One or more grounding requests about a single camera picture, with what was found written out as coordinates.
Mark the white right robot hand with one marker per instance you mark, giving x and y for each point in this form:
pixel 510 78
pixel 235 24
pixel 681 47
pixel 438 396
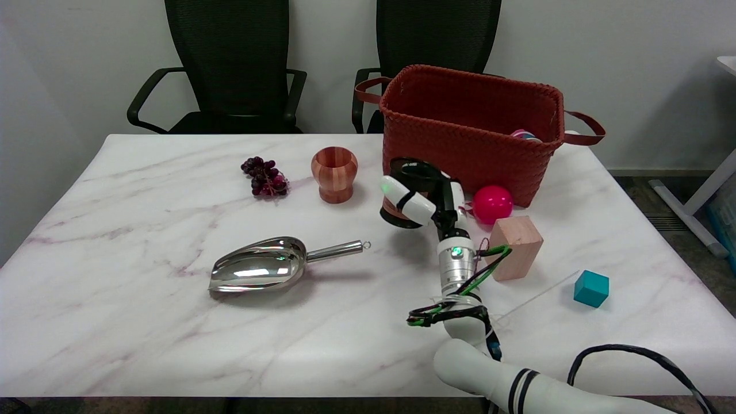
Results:
pixel 417 206

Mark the black mesh pen container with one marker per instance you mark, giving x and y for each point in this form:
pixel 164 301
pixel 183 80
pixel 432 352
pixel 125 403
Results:
pixel 417 171

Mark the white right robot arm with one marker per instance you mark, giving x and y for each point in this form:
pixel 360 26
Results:
pixel 457 264

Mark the pink ball toy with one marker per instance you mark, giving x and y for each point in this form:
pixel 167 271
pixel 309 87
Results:
pixel 493 204

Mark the wooden striped cup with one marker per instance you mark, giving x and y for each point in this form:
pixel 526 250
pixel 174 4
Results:
pixel 333 172

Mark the red woven basket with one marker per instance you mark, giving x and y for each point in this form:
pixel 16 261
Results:
pixel 500 138

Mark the light wooden block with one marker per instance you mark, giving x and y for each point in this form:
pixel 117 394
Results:
pixel 520 247

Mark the dark purple grape bunch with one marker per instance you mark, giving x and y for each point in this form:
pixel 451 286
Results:
pixel 265 177

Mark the shiny metal scoop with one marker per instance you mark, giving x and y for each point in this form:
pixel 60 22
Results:
pixel 259 267

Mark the black mesh office chair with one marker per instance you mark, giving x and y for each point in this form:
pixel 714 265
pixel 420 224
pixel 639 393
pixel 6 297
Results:
pixel 431 34
pixel 230 63

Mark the teal cube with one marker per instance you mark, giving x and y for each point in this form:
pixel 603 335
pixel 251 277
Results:
pixel 591 288

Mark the blue storage bin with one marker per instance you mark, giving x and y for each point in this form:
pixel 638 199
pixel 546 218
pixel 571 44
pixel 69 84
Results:
pixel 725 221

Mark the white desk frame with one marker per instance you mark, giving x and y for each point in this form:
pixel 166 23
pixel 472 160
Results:
pixel 698 198

